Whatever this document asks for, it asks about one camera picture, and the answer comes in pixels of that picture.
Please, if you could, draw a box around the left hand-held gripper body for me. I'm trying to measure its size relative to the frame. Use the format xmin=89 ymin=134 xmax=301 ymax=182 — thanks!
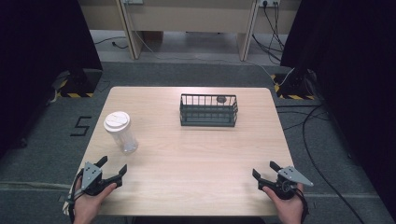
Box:
xmin=80 ymin=161 xmax=108 ymax=197

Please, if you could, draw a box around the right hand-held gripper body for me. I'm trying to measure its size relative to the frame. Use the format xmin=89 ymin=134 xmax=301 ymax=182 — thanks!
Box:
xmin=273 ymin=165 xmax=315 ymax=201

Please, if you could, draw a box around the clear cup with white lid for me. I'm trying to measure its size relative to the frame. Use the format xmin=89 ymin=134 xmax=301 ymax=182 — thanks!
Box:
xmin=103 ymin=110 xmax=139 ymax=156

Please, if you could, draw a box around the black wire basket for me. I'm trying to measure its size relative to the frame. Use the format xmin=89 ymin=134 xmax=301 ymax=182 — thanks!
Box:
xmin=178 ymin=93 xmax=239 ymax=128

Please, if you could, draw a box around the person's left hand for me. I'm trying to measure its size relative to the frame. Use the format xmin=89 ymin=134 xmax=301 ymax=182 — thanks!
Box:
xmin=73 ymin=176 xmax=119 ymax=224

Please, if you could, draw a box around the person's right hand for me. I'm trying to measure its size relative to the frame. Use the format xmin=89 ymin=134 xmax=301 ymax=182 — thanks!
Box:
xmin=262 ymin=183 xmax=304 ymax=224

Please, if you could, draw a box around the black stand base striped tape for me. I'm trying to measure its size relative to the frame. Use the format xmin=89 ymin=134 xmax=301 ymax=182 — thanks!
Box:
xmin=269 ymin=68 xmax=317 ymax=102
xmin=50 ymin=68 xmax=104 ymax=99

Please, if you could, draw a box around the dark curtain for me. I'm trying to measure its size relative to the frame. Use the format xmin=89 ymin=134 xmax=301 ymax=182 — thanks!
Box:
xmin=0 ymin=0 xmax=104 ymax=158
xmin=279 ymin=0 xmax=396 ymax=216

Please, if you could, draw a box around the beige desk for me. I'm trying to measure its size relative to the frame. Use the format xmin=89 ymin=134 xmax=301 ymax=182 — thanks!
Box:
xmin=78 ymin=0 xmax=302 ymax=62

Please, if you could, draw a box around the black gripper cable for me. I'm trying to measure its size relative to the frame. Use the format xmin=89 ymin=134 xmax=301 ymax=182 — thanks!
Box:
xmin=67 ymin=168 xmax=86 ymax=224
xmin=294 ymin=187 xmax=310 ymax=224

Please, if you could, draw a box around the long black floor cable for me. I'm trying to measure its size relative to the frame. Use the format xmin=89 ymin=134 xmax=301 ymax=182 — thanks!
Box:
xmin=301 ymin=104 xmax=366 ymax=224

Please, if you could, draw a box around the thin black floor cable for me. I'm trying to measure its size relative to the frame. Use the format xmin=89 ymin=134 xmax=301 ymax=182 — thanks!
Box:
xmin=275 ymin=104 xmax=332 ymax=132

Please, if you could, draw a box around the bundle of black cables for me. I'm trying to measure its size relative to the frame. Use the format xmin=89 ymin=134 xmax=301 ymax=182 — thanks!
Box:
xmin=251 ymin=2 xmax=286 ymax=64

